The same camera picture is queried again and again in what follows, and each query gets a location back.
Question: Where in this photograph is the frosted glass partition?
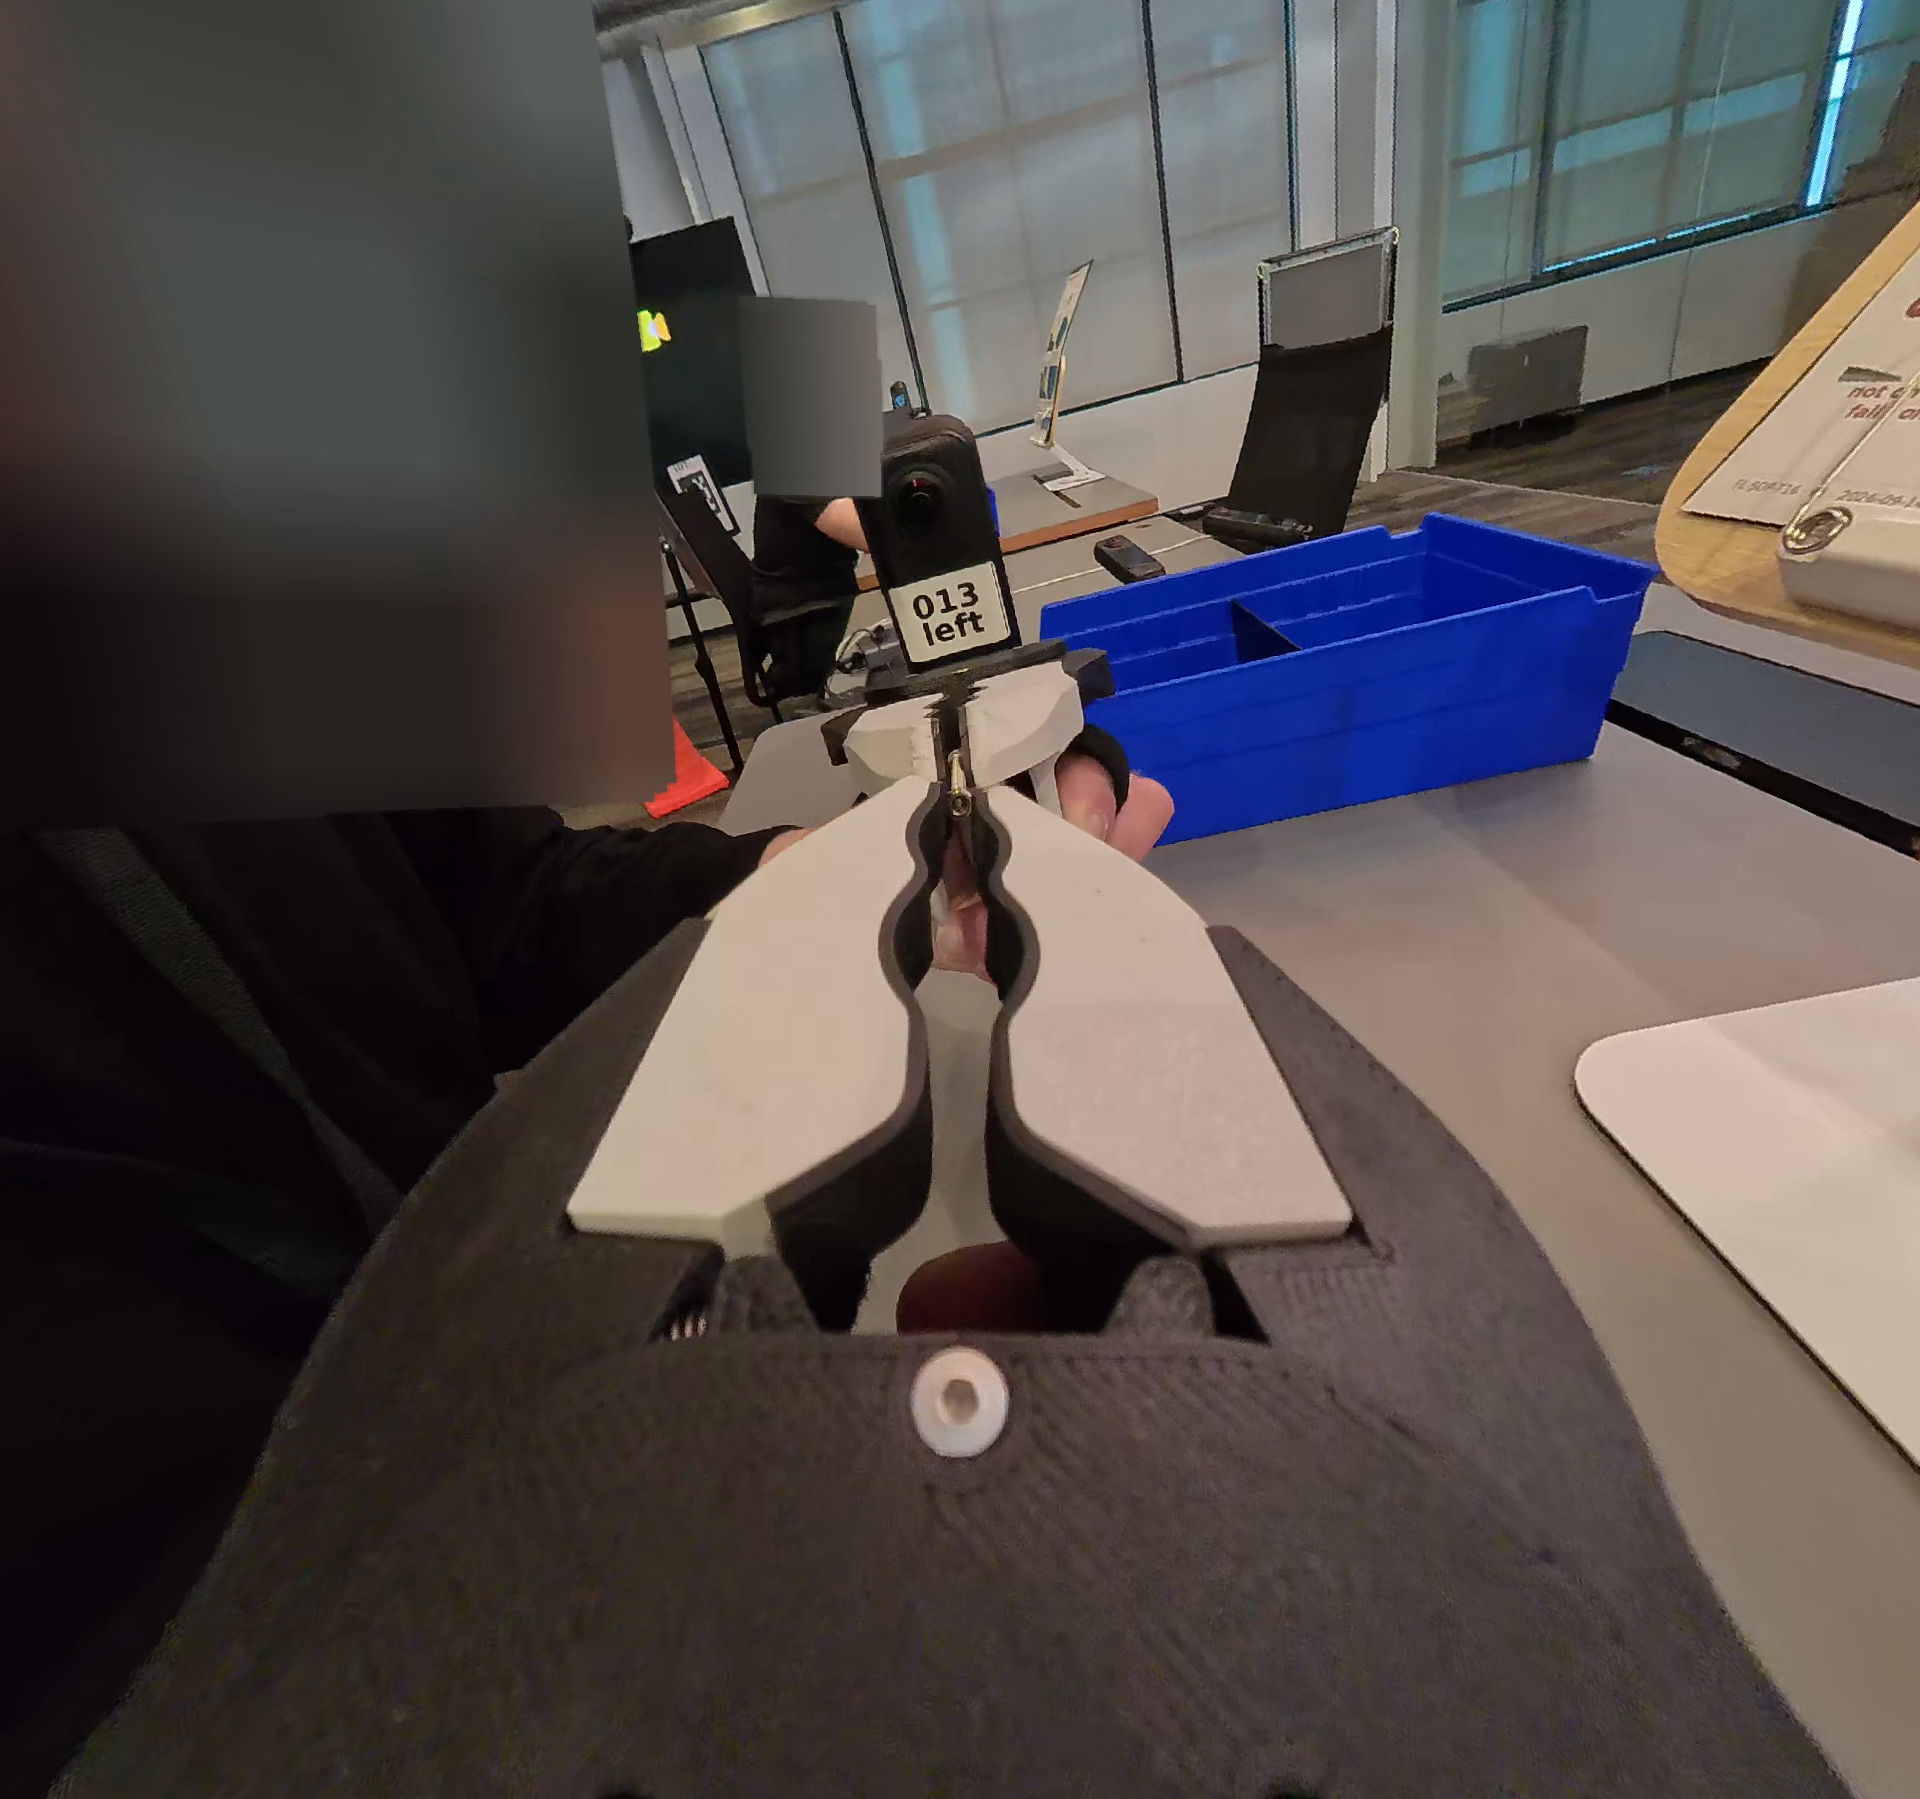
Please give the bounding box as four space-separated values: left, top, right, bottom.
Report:
697 0 1301 436

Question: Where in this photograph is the orange traffic cone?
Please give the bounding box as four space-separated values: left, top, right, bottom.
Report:
647 721 735 820

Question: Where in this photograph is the wooden board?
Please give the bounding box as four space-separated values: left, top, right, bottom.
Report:
1654 202 1920 623

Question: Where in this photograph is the black office chair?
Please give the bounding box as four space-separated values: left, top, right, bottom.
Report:
1198 227 1400 548

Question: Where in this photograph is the grey cabinet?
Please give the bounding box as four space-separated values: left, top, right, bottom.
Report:
1460 329 1594 440

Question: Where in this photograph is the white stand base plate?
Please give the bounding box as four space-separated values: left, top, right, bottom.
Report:
1575 976 1920 1472

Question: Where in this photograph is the black screen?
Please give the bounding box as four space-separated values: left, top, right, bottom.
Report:
627 215 753 488

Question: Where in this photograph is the blue plastic bin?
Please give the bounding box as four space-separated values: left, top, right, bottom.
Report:
1040 512 1659 847

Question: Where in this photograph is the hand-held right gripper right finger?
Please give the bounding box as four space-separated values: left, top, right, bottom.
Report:
967 783 1359 1331

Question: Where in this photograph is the window with dark frame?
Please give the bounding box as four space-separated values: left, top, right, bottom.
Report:
1439 0 1920 312

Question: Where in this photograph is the grey table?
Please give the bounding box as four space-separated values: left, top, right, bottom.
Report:
990 513 1279 632

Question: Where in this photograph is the wooden table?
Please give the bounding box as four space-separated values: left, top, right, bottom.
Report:
847 466 1162 592

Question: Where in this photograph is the white plastic block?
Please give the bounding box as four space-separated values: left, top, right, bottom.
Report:
1774 500 1920 632

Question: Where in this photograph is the printed paper sheet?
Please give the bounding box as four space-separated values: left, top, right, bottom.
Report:
1680 262 1920 527

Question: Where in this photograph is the tilted display stand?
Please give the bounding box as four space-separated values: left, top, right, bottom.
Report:
1031 262 1111 488

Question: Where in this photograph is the person's left hand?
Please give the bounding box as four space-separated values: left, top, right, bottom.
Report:
753 757 1179 989

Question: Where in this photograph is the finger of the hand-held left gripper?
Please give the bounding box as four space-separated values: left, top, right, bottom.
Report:
966 671 1088 797
838 692 952 797

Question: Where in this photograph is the person's left forearm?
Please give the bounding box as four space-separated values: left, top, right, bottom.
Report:
449 808 799 1083

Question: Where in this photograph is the person's black clothing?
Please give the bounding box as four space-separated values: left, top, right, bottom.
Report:
0 808 603 1799

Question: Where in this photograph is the grey desk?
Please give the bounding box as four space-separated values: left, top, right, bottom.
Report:
714 581 1920 1799

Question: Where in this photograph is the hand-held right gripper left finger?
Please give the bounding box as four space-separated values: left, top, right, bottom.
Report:
567 776 939 1331

